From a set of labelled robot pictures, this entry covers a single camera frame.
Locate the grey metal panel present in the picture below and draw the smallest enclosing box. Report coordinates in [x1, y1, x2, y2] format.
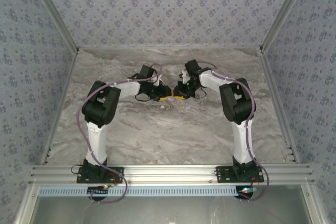
[31, 195, 313, 224]

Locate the small black controller board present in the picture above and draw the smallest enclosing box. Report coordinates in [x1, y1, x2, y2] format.
[237, 186, 259, 200]
[87, 186, 110, 198]

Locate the long aluminium base rail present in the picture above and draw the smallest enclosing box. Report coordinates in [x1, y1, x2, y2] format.
[28, 163, 316, 185]

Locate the aluminium table side rail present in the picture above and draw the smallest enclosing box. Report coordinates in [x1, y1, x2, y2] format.
[258, 48, 300, 164]
[39, 49, 79, 166]

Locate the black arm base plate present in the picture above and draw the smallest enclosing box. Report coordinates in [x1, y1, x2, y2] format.
[76, 166, 124, 184]
[215, 165, 265, 184]

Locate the slotted pale cable duct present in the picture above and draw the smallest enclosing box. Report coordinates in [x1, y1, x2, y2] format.
[39, 186, 241, 197]

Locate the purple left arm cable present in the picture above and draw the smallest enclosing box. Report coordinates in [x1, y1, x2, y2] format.
[76, 62, 163, 205]

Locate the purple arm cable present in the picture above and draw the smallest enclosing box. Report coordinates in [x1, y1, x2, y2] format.
[76, 62, 163, 205]
[195, 60, 269, 202]

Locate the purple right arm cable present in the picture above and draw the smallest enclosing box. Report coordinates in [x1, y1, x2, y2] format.
[195, 60, 269, 202]

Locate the slanted aluminium corner post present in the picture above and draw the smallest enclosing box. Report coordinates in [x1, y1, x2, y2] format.
[25, 0, 80, 53]
[259, 0, 314, 51]

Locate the aluminium frame bar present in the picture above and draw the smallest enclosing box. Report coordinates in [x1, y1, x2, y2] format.
[301, 183, 328, 224]
[14, 183, 40, 224]

